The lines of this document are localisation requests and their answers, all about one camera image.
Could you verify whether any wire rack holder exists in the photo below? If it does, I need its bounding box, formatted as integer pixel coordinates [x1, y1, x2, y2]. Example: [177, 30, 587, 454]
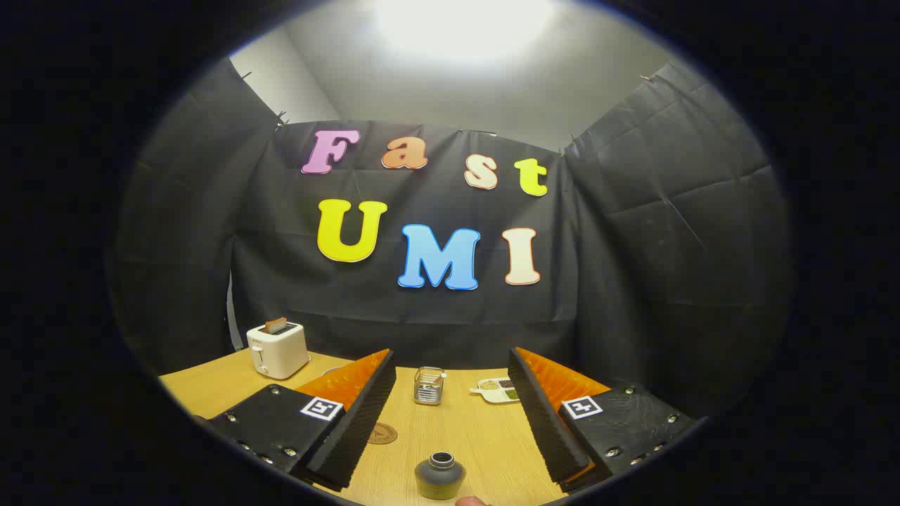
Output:
[413, 366, 448, 406]

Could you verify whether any silver bottle with green label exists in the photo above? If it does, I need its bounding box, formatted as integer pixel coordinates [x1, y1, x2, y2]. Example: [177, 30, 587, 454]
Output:
[414, 452, 467, 500]

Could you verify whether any wooden table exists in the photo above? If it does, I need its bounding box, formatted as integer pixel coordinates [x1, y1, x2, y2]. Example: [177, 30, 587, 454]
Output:
[160, 349, 612, 506]

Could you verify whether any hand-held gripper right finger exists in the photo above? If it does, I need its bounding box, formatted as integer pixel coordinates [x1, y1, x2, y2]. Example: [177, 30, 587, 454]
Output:
[508, 346, 698, 494]

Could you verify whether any white divided spice dish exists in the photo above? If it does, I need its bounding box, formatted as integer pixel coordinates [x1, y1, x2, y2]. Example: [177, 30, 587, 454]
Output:
[470, 377, 522, 404]

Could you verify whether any white toaster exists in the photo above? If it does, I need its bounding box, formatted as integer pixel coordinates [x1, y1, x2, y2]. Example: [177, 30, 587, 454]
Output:
[246, 321, 311, 381]

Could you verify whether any black backdrop cloth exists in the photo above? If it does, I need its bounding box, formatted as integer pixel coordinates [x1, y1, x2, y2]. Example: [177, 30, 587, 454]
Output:
[112, 58, 795, 415]

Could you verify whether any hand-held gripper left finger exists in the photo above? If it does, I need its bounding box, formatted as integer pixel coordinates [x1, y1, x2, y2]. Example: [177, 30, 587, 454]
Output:
[207, 348, 397, 493]

